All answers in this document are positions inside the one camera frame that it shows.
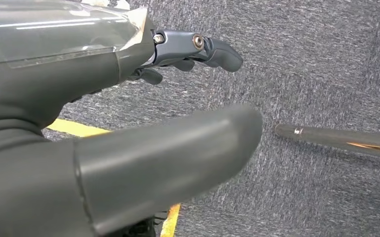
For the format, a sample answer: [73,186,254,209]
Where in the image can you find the stainless steel workbench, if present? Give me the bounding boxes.
[274,123,380,161]

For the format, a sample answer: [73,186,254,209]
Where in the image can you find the yellow floor tape square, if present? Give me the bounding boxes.
[45,118,181,237]

